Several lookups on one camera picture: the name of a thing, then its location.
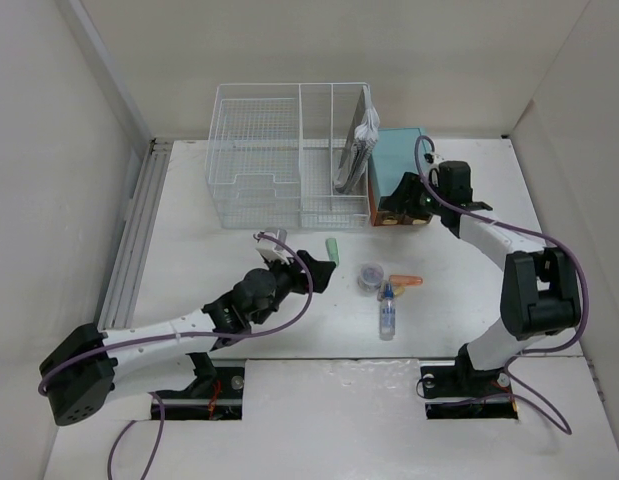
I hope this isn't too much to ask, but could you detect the white wire mesh organizer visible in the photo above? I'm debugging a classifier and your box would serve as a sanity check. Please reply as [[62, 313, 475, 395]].
[[205, 82, 370, 230]]

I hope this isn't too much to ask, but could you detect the grey white booklet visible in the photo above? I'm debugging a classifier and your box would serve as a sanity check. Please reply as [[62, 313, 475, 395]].
[[333, 84, 380, 195]]

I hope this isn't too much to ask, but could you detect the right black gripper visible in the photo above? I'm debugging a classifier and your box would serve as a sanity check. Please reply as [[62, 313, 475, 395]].
[[379, 171, 447, 221]]

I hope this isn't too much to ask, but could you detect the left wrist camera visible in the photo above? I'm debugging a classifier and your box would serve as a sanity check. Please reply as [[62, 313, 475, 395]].
[[254, 228, 288, 264]]

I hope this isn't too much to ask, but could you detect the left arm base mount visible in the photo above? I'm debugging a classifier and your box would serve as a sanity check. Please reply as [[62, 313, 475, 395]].
[[158, 354, 246, 421]]

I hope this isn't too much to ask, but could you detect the orange marker pen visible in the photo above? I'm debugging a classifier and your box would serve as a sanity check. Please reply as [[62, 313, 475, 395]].
[[389, 275, 423, 287]]

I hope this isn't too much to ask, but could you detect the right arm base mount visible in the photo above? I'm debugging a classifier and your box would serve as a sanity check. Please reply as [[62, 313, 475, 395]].
[[419, 363, 518, 420]]

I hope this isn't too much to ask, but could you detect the teal drawer box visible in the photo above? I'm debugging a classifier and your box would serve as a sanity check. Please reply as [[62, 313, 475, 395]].
[[368, 127, 432, 227]]

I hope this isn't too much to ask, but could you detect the purple cable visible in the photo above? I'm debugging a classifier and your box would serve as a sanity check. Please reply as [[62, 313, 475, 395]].
[[413, 134, 588, 436], [37, 230, 315, 480]]

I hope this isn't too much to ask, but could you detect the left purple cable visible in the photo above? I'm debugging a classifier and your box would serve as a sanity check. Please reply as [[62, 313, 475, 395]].
[[37, 230, 315, 480]]

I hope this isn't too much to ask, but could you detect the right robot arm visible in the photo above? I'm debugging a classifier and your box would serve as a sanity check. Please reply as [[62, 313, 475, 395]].
[[378, 157, 582, 397]]

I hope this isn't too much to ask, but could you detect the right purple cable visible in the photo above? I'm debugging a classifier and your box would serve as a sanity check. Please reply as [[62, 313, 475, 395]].
[[413, 134, 588, 436]]

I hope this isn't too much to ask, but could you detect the small round clear container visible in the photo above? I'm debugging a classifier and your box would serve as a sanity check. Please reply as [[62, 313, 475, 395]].
[[357, 262, 384, 293]]

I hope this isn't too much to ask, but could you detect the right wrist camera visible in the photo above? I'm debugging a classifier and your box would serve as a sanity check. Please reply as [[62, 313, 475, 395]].
[[423, 152, 444, 187]]

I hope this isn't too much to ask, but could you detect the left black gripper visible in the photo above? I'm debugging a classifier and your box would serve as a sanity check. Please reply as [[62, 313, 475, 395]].
[[251, 250, 332, 325]]

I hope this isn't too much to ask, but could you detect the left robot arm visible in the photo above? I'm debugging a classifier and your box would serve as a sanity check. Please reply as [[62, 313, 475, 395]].
[[38, 250, 336, 426]]

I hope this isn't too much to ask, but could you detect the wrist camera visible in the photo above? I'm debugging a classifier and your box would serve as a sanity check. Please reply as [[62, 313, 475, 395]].
[[254, 228, 288, 264], [423, 152, 444, 187]]

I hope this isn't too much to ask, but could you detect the aluminium rail frame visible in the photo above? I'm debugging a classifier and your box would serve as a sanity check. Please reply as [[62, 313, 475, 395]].
[[95, 138, 173, 329]]

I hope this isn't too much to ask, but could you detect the clear blue glue bottle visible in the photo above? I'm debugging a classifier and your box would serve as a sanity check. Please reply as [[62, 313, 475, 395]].
[[379, 282, 396, 341]]

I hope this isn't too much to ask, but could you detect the green eraser stick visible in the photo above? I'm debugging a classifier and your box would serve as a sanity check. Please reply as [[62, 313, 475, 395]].
[[325, 238, 340, 266]]

